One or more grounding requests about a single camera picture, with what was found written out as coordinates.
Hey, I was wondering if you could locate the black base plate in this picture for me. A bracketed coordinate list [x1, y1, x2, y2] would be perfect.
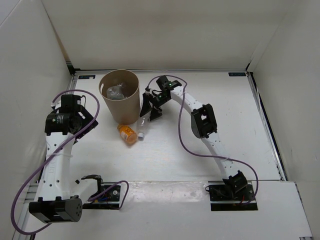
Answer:
[83, 183, 121, 210]
[204, 184, 258, 212]

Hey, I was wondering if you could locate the blue table sticker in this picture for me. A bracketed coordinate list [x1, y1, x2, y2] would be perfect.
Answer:
[228, 72, 246, 77]
[78, 75, 96, 80]

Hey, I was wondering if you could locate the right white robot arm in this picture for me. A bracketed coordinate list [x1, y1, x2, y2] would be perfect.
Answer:
[140, 75, 248, 201]

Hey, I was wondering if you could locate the brown cylindrical bin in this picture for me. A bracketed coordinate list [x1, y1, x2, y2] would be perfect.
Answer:
[98, 69, 140, 125]

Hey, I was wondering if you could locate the clear unlabeled plastic bottle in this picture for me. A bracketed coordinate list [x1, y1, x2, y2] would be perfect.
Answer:
[137, 111, 151, 141]

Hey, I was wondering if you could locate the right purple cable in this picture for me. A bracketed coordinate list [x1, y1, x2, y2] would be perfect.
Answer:
[145, 74, 260, 206]

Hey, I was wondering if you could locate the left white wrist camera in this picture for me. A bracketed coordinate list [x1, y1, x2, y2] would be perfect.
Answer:
[50, 99, 61, 110]

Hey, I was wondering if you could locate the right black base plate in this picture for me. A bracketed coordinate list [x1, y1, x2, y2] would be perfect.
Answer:
[204, 184, 258, 212]

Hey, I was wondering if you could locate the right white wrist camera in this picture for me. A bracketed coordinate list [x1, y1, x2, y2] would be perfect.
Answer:
[144, 86, 152, 95]

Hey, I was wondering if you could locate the orange plastic bottle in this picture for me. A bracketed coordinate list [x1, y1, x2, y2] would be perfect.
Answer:
[117, 124, 138, 145]

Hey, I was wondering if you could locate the purple cable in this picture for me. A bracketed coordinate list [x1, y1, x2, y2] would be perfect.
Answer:
[10, 89, 130, 235]
[145, 74, 260, 206]

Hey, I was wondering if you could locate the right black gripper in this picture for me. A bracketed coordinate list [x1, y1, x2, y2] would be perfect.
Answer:
[140, 93, 171, 122]

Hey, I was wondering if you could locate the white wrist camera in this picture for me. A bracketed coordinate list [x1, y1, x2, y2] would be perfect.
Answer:
[144, 86, 152, 95]
[50, 99, 61, 110]

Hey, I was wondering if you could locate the left blue table sticker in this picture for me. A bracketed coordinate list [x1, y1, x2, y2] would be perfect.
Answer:
[78, 75, 96, 80]

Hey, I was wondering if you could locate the green label clear bottle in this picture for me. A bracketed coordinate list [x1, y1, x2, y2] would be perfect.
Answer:
[106, 85, 124, 101]

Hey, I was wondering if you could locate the right blue table sticker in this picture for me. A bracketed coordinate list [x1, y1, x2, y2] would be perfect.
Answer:
[228, 72, 246, 77]

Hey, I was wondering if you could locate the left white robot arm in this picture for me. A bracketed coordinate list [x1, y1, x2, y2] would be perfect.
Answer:
[29, 94, 105, 224]

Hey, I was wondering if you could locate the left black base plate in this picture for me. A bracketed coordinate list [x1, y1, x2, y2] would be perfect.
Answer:
[83, 183, 121, 210]

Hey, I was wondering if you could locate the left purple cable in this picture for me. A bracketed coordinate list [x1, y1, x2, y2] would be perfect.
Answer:
[10, 89, 130, 235]

